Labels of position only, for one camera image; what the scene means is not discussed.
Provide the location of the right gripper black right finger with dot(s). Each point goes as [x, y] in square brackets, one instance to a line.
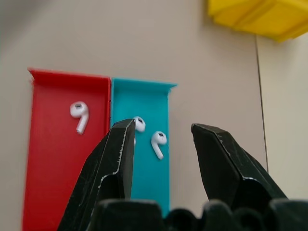
[223, 163]

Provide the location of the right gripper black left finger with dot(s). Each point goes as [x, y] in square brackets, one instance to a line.
[103, 163]

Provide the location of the yellow plastic bin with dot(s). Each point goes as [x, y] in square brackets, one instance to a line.
[260, 16]

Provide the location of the teal plastic tray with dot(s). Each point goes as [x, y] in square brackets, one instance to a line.
[149, 178]

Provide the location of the white earbud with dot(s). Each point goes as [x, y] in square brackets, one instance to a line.
[79, 111]
[140, 124]
[158, 140]

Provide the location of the red plastic tray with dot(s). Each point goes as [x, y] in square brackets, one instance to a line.
[48, 156]

